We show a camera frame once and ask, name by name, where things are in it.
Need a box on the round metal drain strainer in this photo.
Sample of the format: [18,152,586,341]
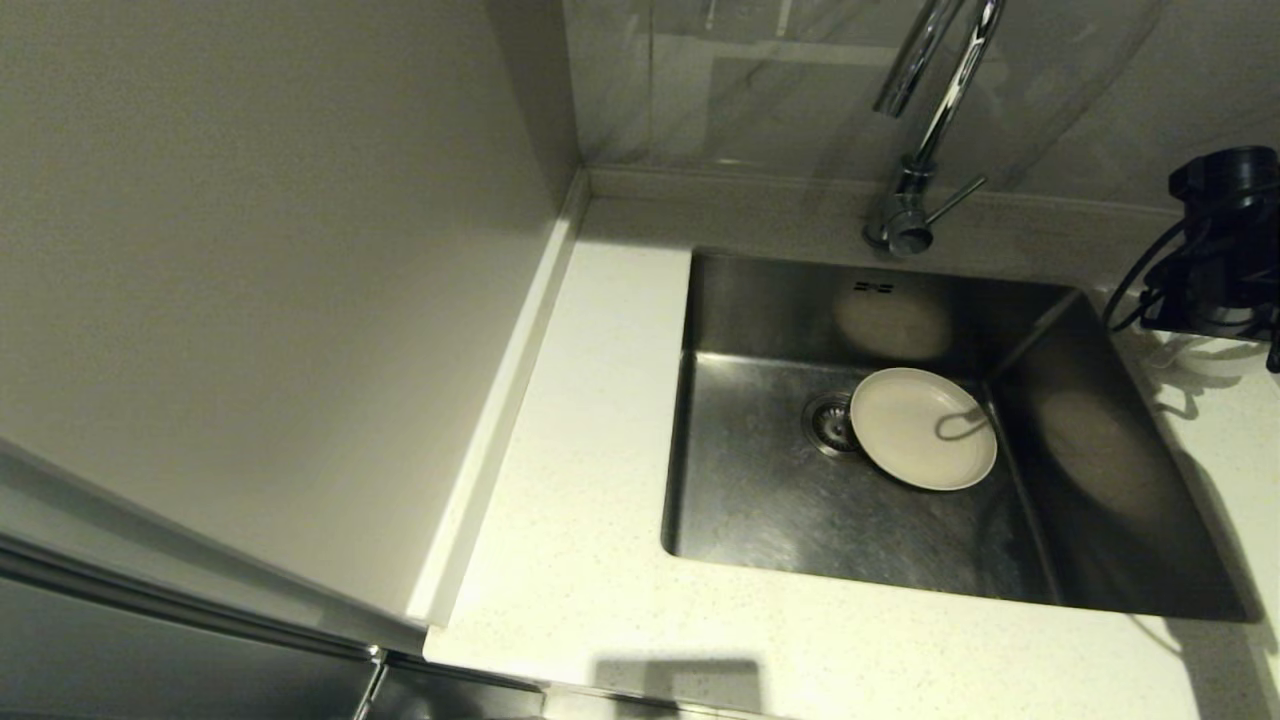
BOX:
[801,392,863,459]

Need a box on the beige tall cabinet side panel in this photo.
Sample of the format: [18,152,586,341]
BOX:
[0,0,591,656]

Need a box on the grey under-counter cabinet front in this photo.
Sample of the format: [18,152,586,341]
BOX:
[360,655,546,720]

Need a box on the stainless steel sink basin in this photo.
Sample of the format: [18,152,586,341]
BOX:
[660,248,1259,623]

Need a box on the grey tall cabinet door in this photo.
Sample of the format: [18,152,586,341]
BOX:
[0,530,386,720]

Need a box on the chrome kitchen faucet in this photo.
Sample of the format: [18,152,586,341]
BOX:
[863,0,1006,258]

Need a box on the beige round plate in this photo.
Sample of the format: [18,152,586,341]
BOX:
[848,367,999,492]

